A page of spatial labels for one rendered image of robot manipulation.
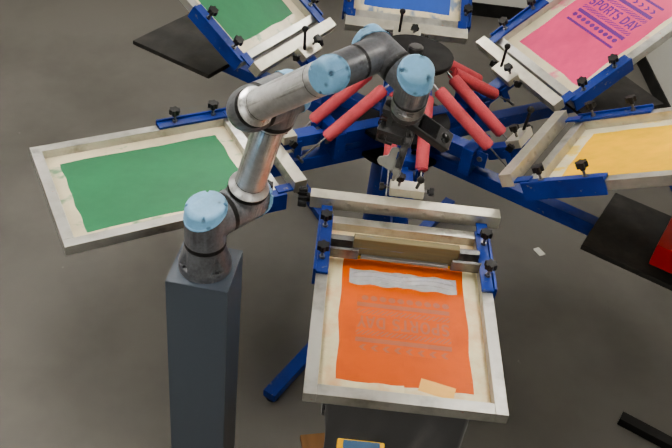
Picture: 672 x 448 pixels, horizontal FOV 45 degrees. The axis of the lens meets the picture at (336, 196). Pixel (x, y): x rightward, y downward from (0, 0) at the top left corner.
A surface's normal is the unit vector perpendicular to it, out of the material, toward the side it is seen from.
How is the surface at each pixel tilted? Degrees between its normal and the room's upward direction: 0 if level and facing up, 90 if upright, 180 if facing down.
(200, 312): 90
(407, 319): 0
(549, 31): 32
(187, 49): 0
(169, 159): 0
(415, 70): 26
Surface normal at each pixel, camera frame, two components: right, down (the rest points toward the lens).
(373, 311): 0.11, -0.78
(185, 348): -0.15, 0.60
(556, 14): -0.38, -0.55
